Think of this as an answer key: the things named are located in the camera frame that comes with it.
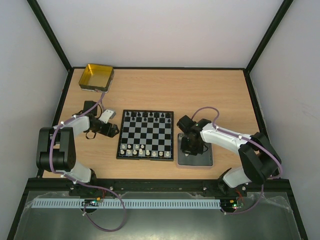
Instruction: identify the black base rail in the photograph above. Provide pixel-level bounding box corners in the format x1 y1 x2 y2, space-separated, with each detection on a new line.
68 177 248 197

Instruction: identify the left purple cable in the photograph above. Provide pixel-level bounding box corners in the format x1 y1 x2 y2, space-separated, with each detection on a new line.
49 92 126 232

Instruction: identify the black and white chessboard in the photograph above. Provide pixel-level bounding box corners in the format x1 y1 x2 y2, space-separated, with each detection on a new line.
116 109 174 162

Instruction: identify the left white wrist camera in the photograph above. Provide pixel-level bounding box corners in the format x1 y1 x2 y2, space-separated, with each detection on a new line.
99 109 116 124

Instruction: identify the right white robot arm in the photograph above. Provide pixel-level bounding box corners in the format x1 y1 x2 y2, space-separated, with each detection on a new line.
177 115 283 196

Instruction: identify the light blue slotted cable duct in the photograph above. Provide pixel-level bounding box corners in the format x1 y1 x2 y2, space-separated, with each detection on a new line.
31 198 221 210

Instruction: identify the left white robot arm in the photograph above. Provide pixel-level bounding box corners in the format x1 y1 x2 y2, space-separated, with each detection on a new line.
36 101 120 184

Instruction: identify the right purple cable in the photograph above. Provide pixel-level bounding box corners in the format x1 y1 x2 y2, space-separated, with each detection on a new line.
191 106 283 216

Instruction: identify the grey tray of chess pieces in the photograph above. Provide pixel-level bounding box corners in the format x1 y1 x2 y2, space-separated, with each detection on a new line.
177 132 214 168

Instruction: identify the purple cable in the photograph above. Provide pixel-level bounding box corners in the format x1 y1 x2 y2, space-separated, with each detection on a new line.
49 92 126 232
191 106 283 216

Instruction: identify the yellow square metal tin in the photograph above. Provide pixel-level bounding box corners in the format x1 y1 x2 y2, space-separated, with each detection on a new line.
78 63 115 93

